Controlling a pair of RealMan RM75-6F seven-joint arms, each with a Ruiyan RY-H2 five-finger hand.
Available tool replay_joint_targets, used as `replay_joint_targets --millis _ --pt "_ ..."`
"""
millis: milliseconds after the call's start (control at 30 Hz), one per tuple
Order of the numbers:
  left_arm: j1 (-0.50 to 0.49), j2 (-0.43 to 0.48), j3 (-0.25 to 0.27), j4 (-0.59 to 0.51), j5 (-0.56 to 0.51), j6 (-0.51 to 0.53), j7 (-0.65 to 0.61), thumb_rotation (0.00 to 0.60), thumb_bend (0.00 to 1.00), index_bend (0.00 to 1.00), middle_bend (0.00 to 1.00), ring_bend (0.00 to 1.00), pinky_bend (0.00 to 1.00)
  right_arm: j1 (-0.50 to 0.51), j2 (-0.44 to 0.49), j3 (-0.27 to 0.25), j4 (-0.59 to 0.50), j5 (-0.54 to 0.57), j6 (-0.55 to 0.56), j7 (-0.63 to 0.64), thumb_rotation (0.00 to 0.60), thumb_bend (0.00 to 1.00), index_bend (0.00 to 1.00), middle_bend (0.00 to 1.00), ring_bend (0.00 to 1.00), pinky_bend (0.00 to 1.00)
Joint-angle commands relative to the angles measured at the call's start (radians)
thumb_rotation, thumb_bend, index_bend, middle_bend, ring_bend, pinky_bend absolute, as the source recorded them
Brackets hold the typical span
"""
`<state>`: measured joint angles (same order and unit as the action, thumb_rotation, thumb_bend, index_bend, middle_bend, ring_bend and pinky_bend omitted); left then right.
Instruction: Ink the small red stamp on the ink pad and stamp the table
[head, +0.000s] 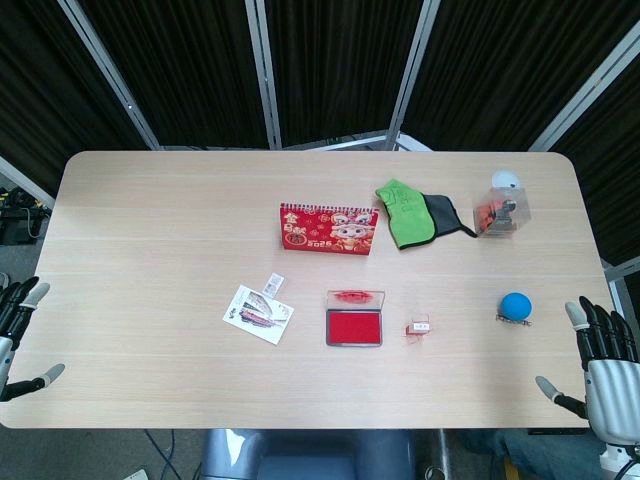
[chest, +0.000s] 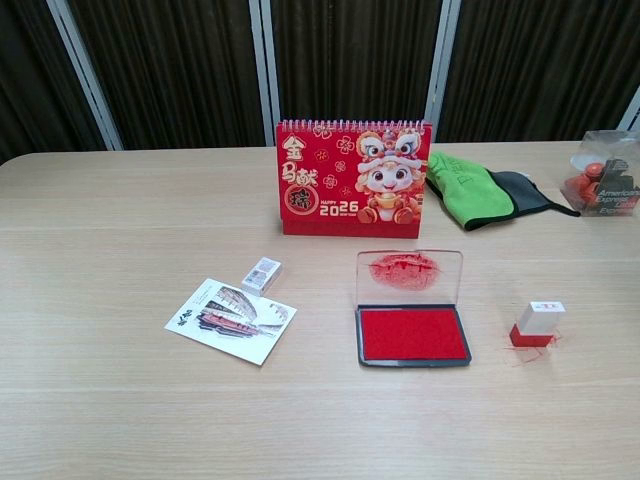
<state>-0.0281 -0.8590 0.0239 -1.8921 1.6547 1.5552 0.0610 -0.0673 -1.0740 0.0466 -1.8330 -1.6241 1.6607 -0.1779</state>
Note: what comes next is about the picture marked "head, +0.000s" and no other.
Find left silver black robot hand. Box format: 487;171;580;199
0;277;66;404

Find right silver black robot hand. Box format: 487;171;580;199
535;295;640;444

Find small stamp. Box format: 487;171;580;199
404;313;434;339

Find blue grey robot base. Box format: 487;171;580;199
199;427;416;480

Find blue denim trouser leg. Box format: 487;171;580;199
459;429;609;480

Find blue ball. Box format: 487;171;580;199
499;292;534;321

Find black floor equipment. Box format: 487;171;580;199
0;185;51;246

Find metal table leg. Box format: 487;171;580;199
433;428;454;480

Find black folding screen panel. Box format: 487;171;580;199
529;24;640;271
244;0;436;151
74;0;281;151
0;0;161;206
394;0;640;151

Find clear plastic toy box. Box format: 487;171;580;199
472;185;531;240

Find white round object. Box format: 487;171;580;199
491;169;524;191

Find grey microfibre cloth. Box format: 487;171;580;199
422;193;479;239

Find printed postcard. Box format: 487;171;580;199
221;284;295;346

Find red ink pad case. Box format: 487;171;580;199
324;289;386;348

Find green microfibre cloth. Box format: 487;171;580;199
375;179;435;251

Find red desk calendar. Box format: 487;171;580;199
278;202;380;256

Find blue floor cable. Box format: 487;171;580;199
144;428;177;472

